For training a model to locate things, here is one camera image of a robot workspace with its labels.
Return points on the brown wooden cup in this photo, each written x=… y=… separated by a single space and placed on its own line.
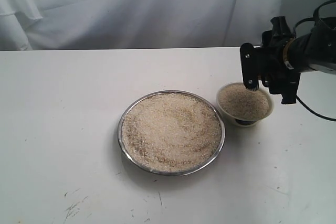
x=285 y=55

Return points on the round metal rice tray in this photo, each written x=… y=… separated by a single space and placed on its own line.
x=171 y=133

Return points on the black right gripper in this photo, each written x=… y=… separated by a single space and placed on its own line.
x=275 y=74

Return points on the white backdrop cloth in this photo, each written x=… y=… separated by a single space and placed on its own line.
x=128 y=24

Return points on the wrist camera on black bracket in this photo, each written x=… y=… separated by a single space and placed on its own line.
x=253 y=62

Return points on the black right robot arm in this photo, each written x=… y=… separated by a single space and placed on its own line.
x=314 y=51

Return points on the white ceramic rice bowl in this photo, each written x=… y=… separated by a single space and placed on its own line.
x=243 y=107

